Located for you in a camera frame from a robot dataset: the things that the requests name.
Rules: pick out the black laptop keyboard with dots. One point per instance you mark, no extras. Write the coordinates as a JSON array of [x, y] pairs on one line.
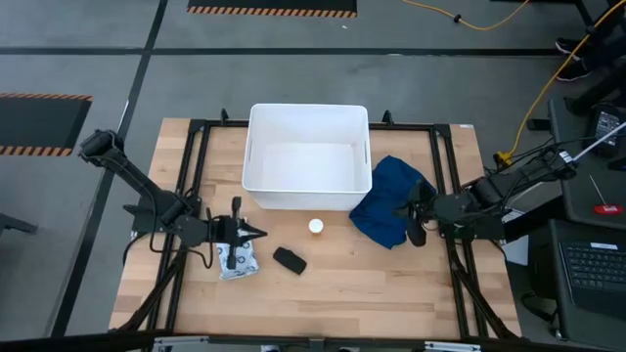
[[594, 274]]

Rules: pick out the white plastic bin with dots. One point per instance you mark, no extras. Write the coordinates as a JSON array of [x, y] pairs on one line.
[[303, 161]]

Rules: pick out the thin white stick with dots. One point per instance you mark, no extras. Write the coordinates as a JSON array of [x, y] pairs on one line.
[[597, 189]]

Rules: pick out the black floor stand foot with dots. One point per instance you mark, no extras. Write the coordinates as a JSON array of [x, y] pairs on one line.
[[14, 224]]

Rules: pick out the small white table label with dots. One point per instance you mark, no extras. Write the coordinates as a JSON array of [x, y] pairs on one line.
[[466, 126]]

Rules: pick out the person's shoe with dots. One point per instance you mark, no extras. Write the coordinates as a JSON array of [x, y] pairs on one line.
[[567, 46], [574, 72]]

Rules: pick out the black metal table frame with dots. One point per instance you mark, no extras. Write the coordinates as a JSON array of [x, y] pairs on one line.
[[415, 126]]

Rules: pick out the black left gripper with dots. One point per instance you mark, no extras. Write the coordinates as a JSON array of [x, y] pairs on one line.
[[230, 231]]

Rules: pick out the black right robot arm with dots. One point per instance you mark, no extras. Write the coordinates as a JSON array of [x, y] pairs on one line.
[[489, 193]]

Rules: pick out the dark grey side desk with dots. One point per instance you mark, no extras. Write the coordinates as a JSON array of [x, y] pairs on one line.
[[582, 195]]

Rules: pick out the black tripod stand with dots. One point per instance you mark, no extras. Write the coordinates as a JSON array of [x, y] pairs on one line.
[[587, 17]]

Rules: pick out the dark blue cloth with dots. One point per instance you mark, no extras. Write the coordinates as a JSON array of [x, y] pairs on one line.
[[381, 205]]

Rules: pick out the white patterned packet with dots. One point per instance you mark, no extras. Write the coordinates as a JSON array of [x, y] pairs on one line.
[[247, 261]]

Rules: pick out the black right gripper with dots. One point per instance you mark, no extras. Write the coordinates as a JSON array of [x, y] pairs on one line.
[[421, 210]]

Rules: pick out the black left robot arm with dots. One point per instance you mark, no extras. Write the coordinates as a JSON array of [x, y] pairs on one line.
[[142, 181]]

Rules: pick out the black labelled power adapter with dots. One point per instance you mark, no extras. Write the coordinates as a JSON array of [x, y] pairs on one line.
[[606, 127]]

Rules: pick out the black diagonal stand leg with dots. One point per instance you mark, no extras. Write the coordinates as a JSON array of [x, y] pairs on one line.
[[594, 98]]

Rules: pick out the person's leg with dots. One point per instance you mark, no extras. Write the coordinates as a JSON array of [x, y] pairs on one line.
[[606, 49]]

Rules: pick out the white rod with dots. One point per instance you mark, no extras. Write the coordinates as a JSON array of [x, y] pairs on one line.
[[599, 143]]

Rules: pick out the red disc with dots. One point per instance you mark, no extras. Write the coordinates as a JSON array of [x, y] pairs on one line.
[[609, 209]]

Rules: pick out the black lower desk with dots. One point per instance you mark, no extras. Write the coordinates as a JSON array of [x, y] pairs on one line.
[[548, 274]]

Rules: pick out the black camera mount rail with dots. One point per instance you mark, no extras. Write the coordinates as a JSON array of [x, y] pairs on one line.
[[98, 342]]

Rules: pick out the black hazard-striped floor mat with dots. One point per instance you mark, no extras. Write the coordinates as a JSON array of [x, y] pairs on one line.
[[269, 4], [39, 122]]

